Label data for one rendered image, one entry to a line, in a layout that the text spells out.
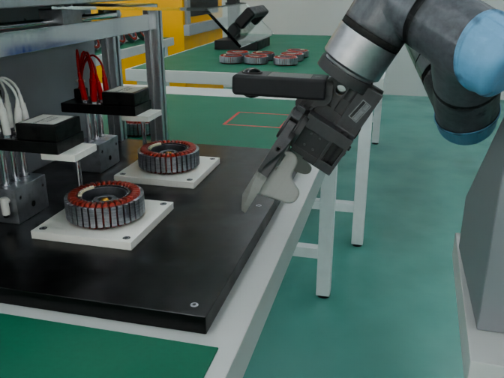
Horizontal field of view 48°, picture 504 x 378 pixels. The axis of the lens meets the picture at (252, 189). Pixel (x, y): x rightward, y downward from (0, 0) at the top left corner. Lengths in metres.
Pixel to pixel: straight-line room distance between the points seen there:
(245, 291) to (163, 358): 0.16
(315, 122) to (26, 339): 0.40
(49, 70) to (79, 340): 0.65
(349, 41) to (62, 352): 0.45
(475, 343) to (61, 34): 0.69
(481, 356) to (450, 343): 1.37
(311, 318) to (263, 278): 1.30
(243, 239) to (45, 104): 0.54
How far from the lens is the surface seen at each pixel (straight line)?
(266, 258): 0.77
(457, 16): 0.60
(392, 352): 1.90
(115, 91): 1.03
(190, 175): 0.99
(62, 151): 0.82
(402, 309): 2.13
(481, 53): 0.58
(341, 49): 0.65
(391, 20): 0.64
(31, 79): 1.11
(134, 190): 0.83
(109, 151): 1.09
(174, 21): 4.48
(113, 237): 0.77
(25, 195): 0.89
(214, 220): 0.84
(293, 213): 0.92
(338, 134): 0.67
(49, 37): 0.88
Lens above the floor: 1.10
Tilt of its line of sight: 20 degrees down
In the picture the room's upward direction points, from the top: straight up
